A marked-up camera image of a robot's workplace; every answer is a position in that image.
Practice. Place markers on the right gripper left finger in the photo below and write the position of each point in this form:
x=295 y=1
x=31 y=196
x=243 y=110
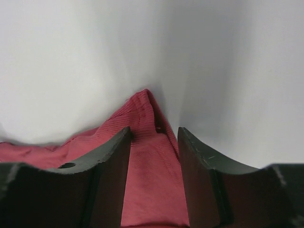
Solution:
x=85 y=193

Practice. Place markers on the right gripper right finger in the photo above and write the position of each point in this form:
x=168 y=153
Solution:
x=224 y=193

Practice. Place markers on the red tank top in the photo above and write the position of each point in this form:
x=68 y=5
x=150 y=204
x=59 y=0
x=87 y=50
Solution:
x=154 y=194

